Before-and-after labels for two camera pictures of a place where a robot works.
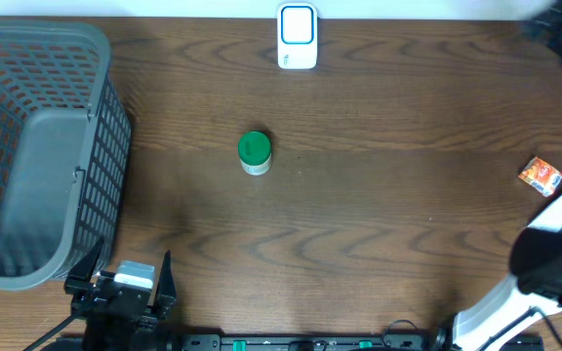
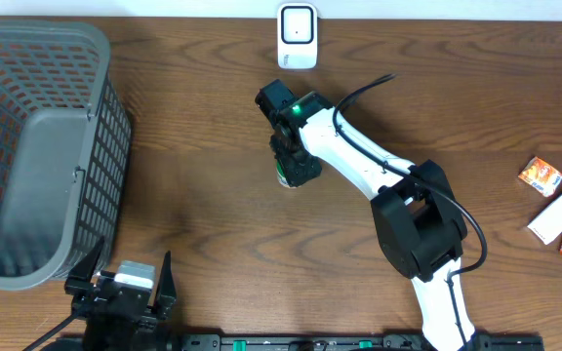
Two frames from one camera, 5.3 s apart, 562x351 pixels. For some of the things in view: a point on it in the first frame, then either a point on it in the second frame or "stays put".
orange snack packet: (541, 175) stays put
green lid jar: (255, 150) -> (280, 176)
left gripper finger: (84, 269) stays put
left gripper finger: (166, 293) stays put
